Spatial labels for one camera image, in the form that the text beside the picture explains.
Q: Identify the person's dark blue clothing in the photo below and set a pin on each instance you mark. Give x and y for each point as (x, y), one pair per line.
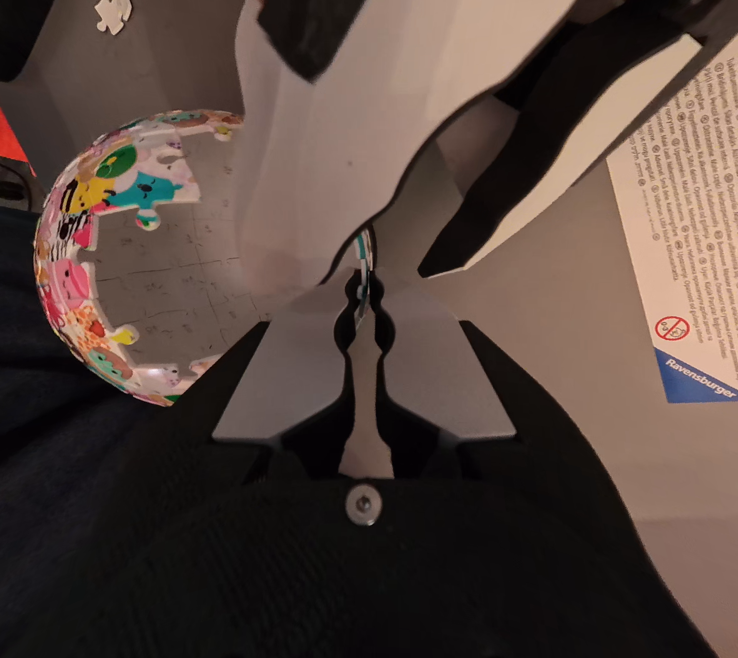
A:
(46, 323)

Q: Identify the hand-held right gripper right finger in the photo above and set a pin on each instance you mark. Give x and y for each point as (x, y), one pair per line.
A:
(444, 381)

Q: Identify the colourful puzzle piece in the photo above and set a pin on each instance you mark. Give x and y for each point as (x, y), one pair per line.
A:
(363, 251)

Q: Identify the white instruction sheet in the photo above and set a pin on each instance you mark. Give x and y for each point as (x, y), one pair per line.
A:
(680, 208)

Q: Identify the colourful puzzle ball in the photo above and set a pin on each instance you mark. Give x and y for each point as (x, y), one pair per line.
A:
(75, 196)

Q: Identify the white puzzle piece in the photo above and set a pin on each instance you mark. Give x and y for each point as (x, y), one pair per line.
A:
(113, 5)

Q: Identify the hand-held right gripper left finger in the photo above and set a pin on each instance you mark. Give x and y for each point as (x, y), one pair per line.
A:
(277, 381)

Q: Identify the red object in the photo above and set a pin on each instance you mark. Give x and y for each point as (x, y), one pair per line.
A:
(12, 144)

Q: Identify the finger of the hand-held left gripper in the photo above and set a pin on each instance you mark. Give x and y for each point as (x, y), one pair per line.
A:
(576, 139)
(357, 139)

